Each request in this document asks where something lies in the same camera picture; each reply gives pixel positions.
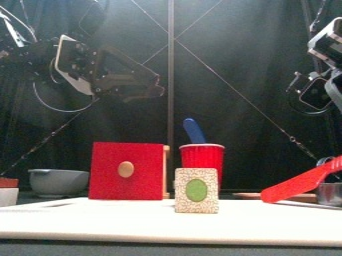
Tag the flat wooden board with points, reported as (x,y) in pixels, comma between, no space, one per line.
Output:
(247,196)

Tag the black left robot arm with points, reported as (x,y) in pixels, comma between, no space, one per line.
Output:
(21,50)

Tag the toy sushi piece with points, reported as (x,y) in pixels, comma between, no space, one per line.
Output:
(196,203)

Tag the vertical metal frame pole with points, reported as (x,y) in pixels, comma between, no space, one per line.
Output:
(171,83)

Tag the white box with red top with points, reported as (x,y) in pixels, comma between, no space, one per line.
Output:
(8,195)

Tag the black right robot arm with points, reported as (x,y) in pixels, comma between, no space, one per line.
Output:
(327,40)

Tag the white cutting board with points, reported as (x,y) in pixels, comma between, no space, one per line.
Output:
(133,223)

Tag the gray bowl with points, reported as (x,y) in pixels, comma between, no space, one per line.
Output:
(57,183)

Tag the small metal cup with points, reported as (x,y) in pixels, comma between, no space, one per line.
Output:
(330,195)

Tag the red toy knife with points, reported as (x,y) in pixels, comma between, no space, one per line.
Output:
(298,185)

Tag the blue plastic utensil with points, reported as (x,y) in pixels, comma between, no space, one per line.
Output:
(193,131)

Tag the red wooden box with knob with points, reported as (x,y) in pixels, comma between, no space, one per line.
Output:
(107,180)

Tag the red plastic cup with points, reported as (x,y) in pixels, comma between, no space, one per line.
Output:
(201,160)

